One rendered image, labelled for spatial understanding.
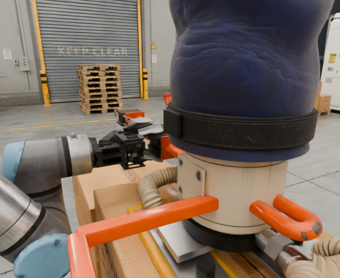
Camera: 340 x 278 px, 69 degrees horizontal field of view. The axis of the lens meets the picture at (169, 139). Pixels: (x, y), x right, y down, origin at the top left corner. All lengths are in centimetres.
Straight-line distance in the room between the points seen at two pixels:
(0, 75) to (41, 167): 920
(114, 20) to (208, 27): 965
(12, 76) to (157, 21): 549
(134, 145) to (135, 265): 24
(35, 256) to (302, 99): 43
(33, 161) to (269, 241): 44
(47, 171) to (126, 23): 962
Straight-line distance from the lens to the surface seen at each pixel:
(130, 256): 49
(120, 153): 57
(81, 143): 56
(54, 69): 957
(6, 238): 46
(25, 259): 46
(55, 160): 55
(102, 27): 984
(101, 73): 723
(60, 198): 60
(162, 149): 60
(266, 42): 32
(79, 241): 31
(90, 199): 92
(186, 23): 36
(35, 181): 56
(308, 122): 36
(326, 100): 788
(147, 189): 54
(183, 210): 35
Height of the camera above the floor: 140
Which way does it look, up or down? 17 degrees down
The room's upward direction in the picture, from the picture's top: straight up
